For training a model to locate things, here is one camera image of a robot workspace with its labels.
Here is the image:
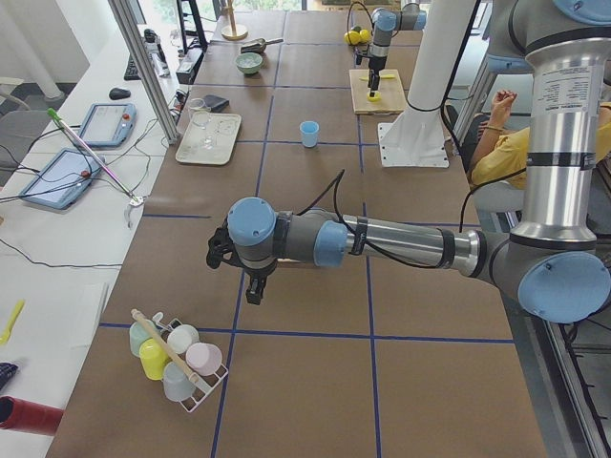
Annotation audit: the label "yellow plastic knife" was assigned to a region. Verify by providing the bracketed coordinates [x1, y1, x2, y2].
[359, 73, 395, 81]

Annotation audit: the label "cream bear print tray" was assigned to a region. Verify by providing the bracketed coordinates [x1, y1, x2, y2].
[176, 112, 242, 166]

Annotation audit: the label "pink cup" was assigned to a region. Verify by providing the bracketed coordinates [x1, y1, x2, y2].
[185, 343, 222, 376]

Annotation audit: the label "wooden rack handle rod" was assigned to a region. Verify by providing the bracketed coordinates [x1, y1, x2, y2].
[131, 308, 200, 385]

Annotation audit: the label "green bowl of ice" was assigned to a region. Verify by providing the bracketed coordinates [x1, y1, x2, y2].
[235, 52, 263, 75]

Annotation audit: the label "red cylinder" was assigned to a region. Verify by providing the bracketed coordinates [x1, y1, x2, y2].
[1, 396, 64, 436]

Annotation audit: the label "folded grey cloth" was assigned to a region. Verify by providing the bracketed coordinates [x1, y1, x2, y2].
[203, 94, 229, 113]

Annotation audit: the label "whole yellow lemons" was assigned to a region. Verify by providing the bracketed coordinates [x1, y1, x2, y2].
[344, 27, 371, 46]

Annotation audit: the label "black computer mouse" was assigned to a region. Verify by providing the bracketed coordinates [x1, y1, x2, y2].
[108, 87, 131, 100]

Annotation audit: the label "person in yellow shirt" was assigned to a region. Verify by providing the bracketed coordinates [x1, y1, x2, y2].
[467, 90, 610, 190]

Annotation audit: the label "mint green cup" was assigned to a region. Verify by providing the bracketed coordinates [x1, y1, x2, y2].
[128, 322, 150, 358]

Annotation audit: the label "light blue plastic cup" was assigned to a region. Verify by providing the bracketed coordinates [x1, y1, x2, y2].
[299, 120, 320, 148]

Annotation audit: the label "yellow cup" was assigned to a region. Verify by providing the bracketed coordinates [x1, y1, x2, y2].
[138, 338, 171, 381]

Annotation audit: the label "bamboo cutting board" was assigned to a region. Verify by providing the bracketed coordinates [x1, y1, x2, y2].
[349, 69, 407, 115]

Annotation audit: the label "aluminium frame post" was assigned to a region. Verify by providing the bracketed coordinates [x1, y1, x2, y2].
[108, 0, 179, 145]

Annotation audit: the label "yellow lemon slice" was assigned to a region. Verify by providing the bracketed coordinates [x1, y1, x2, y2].
[367, 92, 381, 103]

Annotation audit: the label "white cup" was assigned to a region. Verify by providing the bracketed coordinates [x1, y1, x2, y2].
[167, 323, 200, 355]

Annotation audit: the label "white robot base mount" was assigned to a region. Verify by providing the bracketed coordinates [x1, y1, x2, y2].
[378, 0, 479, 168]

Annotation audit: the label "pale grey cup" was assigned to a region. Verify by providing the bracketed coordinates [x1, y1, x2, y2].
[162, 362, 195, 402]

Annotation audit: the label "clear wine glass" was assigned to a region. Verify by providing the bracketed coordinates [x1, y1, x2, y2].
[187, 98, 215, 149]

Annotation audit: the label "blue teach pendant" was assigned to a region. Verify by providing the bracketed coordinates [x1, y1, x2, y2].
[19, 148, 102, 210]
[78, 103, 137, 149]

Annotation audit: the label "blue teach pendant near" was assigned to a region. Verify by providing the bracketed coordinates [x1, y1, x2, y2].
[19, 148, 102, 210]

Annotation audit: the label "steel ice scoop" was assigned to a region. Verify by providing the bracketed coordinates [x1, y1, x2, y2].
[240, 37, 284, 54]

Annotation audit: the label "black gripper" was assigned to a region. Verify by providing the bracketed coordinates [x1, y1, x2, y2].
[243, 266, 276, 304]
[368, 54, 386, 95]

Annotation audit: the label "blue teach pendant far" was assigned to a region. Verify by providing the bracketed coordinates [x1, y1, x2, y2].
[78, 103, 137, 149]

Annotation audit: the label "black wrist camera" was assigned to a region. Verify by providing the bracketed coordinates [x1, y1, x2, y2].
[206, 219, 242, 269]

